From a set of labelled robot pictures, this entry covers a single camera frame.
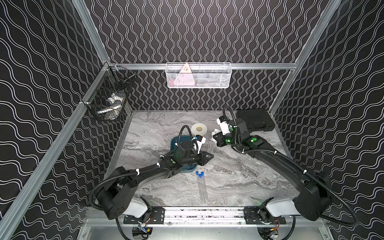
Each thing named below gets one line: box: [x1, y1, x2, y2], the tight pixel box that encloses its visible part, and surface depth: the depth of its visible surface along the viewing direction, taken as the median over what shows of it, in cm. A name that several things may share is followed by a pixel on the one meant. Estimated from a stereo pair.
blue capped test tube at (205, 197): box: [200, 171, 209, 202], surface depth 85 cm
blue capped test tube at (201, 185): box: [196, 171, 206, 203], surface depth 85 cm
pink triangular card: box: [173, 63, 195, 86], surface depth 92 cm
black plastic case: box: [236, 108, 276, 133], surface depth 109 cm
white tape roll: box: [191, 123, 208, 137], surface depth 112 cm
